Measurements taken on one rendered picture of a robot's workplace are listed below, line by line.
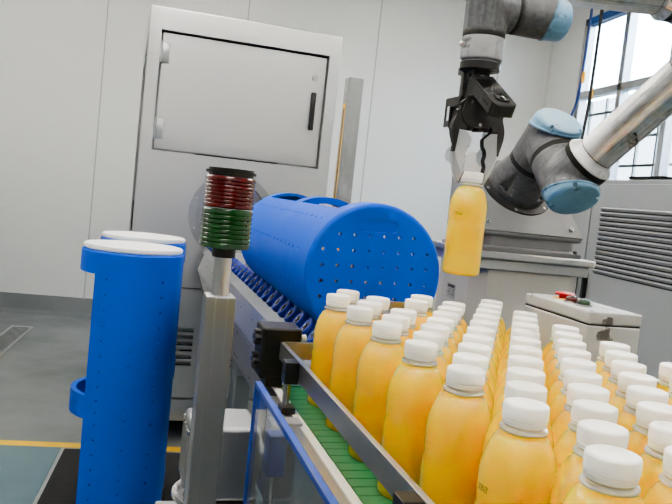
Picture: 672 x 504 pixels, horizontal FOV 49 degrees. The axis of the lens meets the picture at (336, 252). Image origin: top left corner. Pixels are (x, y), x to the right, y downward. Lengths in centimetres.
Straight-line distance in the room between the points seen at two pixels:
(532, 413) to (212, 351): 45
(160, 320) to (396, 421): 135
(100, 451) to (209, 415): 125
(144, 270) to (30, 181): 462
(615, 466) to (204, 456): 57
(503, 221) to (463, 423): 112
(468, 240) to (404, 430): 52
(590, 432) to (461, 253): 72
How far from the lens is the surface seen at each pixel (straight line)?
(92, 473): 224
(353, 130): 291
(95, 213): 658
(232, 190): 91
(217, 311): 94
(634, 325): 131
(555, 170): 170
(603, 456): 56
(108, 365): 213
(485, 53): 134
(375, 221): 147
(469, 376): 75
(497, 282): 178
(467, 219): 130
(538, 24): 140
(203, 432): 98
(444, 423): 75
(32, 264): 670
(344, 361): 107
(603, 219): 358
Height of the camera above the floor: 124
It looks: 4 degrees down
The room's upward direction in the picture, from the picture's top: 6 degrees clockwise
